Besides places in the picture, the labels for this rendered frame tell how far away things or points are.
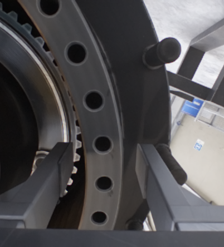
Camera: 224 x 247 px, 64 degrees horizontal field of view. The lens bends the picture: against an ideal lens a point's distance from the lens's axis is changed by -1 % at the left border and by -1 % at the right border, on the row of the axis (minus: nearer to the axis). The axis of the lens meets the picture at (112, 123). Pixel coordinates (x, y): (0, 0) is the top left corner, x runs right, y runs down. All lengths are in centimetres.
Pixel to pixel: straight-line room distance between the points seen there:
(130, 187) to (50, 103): 13
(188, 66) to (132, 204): 210
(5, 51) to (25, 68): 3
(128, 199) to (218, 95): 104
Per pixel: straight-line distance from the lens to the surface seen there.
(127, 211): 23
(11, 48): 23
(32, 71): 22
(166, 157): 17
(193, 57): 228
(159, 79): 18
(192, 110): 639
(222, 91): 121
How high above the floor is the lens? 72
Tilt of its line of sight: 13 degrees up
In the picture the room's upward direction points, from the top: 158 degrees counter-clockwise
